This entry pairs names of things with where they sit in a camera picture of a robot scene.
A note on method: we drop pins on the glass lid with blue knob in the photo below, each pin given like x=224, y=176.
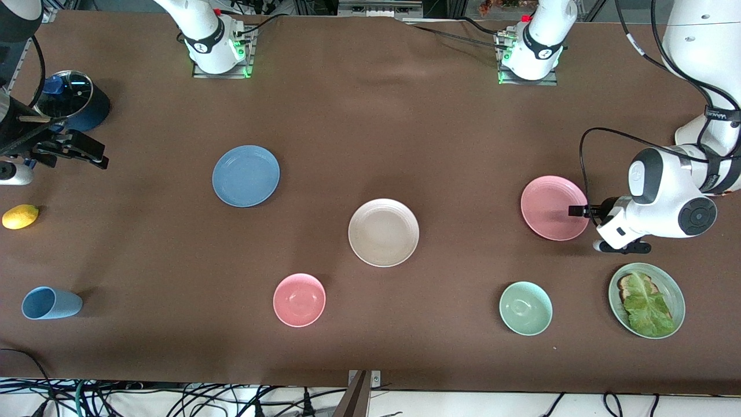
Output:
x=69, y=98

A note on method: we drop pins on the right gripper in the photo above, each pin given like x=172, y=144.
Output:
x=17, y=139

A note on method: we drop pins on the toasted bread slice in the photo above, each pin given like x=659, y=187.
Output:
x=625, y=284

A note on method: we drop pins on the green plate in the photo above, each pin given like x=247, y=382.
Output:
x=671, y=289

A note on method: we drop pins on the yellow lemon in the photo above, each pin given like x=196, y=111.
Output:
x=20, y=216

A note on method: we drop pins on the green lettuce leaf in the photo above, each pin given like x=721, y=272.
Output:
x=648, y=310

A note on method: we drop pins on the small metal bracket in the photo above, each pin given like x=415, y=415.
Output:
x=376, y=377

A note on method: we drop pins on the blue plate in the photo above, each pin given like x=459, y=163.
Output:
x=246, y=176

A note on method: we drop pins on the beige plate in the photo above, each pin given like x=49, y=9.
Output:
x=383, y=233

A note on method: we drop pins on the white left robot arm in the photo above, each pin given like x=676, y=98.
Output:
x=700, y=58

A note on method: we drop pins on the brown table cover cloth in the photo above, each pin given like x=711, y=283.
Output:
x=370, y=116

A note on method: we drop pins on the pink plate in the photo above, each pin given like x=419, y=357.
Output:
x=550, y=208

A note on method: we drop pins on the blue cup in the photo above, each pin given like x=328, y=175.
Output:
x=52, y=303

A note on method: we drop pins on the pink bowl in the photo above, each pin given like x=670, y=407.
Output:
x=299, y=300

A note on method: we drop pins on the green bowl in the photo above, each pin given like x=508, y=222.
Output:
x=525, y=308

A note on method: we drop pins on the dark camera post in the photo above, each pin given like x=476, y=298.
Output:
x=354, y=399

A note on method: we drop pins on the dark blue saucepan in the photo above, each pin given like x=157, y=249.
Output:
x=95, y=113

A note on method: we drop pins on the aluminium table edge rail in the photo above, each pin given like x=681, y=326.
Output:
x=20, y=63

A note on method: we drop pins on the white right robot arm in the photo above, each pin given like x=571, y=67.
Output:
x=208, y=35

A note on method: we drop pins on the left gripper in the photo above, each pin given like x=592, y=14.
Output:
x=598, y=211

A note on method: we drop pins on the aluminium frame profile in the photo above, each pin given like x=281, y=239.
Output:
x=46, y=10

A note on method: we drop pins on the grey metal mounting rail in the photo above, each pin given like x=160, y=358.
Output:
x=379, y=7

